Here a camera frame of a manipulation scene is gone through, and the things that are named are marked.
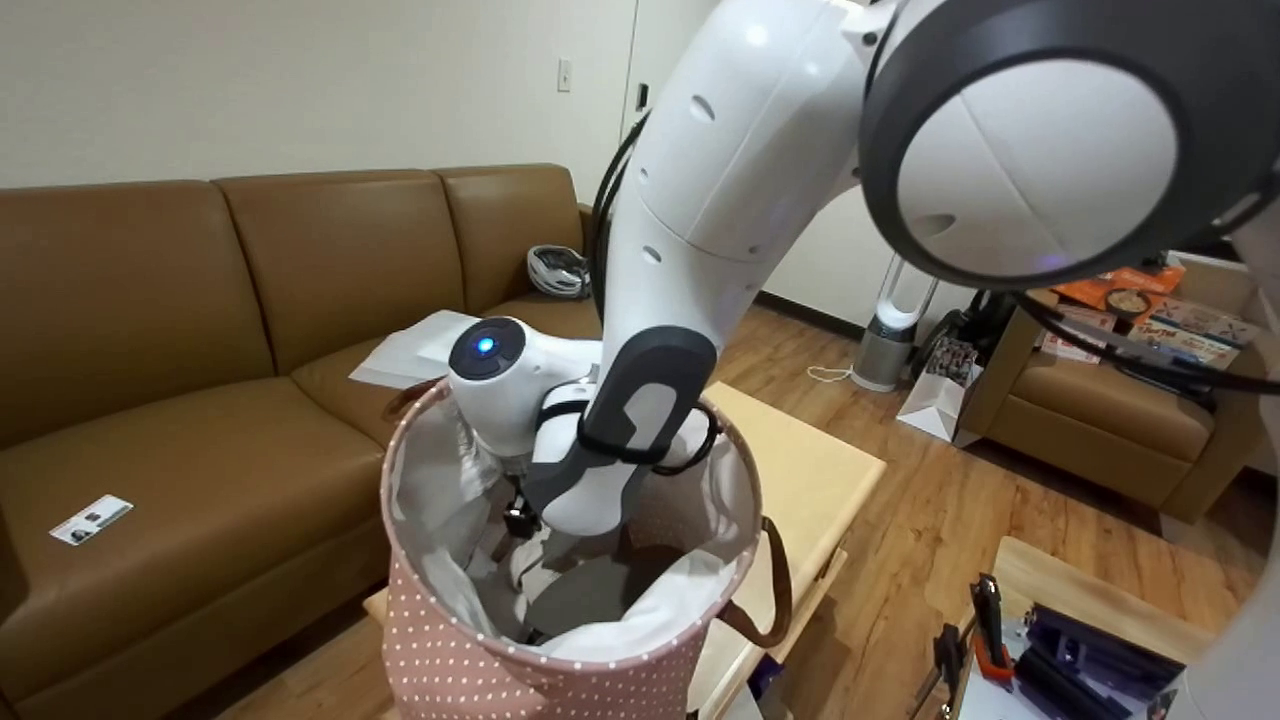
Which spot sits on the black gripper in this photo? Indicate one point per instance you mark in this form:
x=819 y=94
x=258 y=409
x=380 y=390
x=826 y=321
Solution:
x=526 y=517

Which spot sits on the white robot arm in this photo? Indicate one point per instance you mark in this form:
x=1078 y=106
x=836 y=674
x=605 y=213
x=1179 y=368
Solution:
x=746 y=147

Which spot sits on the pink polka dot basket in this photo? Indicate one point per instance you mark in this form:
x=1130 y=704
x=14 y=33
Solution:
x=443 y=654

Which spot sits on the white paper sheet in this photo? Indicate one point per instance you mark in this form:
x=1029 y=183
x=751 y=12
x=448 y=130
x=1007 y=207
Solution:
x=406 y=352

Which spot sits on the white grey headset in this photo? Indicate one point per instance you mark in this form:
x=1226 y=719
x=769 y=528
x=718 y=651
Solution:
x=559 y=271

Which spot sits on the dark blue printed object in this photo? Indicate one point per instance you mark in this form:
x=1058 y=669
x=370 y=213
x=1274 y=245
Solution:
x=769 y=683

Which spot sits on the brown leather sofa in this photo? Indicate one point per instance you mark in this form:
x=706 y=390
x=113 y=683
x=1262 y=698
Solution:
x=203 y=294

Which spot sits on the silver tower fan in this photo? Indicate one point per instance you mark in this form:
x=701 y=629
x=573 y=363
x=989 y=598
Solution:
x=881 y=341

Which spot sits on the black bag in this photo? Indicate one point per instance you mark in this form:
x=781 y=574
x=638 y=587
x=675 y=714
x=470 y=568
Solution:
x=986 y=325

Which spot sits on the small wooden side table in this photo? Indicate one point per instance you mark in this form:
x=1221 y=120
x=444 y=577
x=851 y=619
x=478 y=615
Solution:
x=1066 y=581

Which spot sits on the dark purple box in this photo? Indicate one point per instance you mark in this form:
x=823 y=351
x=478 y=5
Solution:
x=1074 y=661

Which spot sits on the brown armchair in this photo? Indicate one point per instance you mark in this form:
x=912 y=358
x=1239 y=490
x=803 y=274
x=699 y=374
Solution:
x=1104 y=414

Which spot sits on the orange book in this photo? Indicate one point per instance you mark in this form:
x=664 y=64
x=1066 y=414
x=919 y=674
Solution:
x=1114 y=285

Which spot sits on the stack of magazines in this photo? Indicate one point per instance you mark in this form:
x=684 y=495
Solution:
x=1185 y=338

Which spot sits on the white wall switch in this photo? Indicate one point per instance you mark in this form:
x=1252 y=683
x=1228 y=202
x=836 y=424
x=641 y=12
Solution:
x=564 y=79

